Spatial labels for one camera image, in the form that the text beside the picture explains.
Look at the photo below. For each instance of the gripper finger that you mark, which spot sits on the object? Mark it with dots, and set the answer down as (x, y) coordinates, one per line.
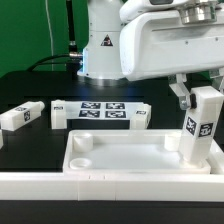
(177, 84)
(217, 77)

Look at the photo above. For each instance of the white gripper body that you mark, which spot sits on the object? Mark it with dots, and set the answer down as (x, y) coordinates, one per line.
(167, 37)

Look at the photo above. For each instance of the white desk top tray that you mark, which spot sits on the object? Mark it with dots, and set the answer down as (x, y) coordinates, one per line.
(128, 151)

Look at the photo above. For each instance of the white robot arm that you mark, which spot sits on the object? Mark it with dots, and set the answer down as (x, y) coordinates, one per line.
(101, 56)

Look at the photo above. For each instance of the white right fence bar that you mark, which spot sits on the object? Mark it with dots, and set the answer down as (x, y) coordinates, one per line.
(216, 159)

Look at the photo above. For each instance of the white fence bar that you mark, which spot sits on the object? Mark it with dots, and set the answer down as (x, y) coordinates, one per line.
(152, 187)
(216, 159)

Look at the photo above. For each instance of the white front fence bar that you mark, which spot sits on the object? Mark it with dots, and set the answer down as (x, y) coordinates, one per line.
(152, 187)

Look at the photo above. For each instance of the white fiducial marker sheet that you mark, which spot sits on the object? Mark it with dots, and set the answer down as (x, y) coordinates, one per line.
(100, 110)

